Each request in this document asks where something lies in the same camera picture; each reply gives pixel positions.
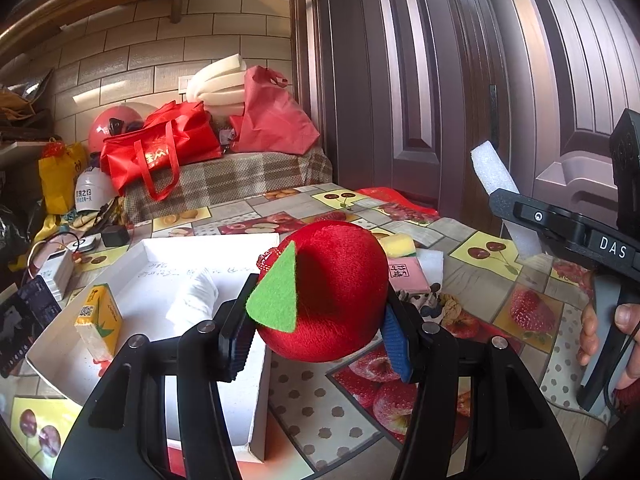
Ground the person's right hand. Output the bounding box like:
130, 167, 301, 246
579, 302, 640, 393

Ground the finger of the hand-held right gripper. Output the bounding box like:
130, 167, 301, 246
489, 187, 596, 261

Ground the white rolled cloth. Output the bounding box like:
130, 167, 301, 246
166, 270, 221, 326

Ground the yellow sponge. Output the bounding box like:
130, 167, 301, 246
381, 236, 417, 258

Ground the white helmet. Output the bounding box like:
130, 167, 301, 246
74, 165, 118, 213

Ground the red tote bag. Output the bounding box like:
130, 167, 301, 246
100, 101, 223, 202

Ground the black plastic bag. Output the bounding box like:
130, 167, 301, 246
0, 205, 31, 261

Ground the yellow juice carton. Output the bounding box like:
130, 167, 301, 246
74, 283, 123, 361

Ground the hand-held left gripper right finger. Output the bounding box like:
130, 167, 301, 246
382, 290, 581, 480

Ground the white cardboard box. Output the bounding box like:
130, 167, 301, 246
26, 232, 281, 463

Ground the black charger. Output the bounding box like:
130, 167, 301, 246
102, 225, 130, 247

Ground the white wireless charger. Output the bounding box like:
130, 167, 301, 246
65, 235, 98, 255

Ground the red non-woven bag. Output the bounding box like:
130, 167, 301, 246
229, 65, 321, 157

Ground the pink helmet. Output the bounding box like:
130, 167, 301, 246
88, 102, 161, 153

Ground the pink tissue packet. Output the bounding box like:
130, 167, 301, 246
387, 255, 432, 295

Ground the stack of white foam pads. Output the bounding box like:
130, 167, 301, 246
186, 56, 248, 120

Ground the plaid cloth cover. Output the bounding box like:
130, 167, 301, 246
122, 149, 333, 223

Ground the white power bank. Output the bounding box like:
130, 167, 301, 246
36, 249, 76, 301

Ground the white foam block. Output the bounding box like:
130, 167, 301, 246
417, 249, 445, 286
470, 141, 543, 256

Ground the yellow shopping bag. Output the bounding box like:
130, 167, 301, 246
39, 141, 90, 215

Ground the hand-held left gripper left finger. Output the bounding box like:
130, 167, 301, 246
52, 274, 261, 480

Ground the black phone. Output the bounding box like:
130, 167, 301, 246
0, 275, 62, 378

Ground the fruit print tablecloth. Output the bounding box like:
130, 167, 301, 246
0, 185, 621, 480

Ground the red plush apple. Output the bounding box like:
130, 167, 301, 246
246, 220, 391, 363

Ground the cluttered storage shelf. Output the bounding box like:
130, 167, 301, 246
0, 67, 63, 171

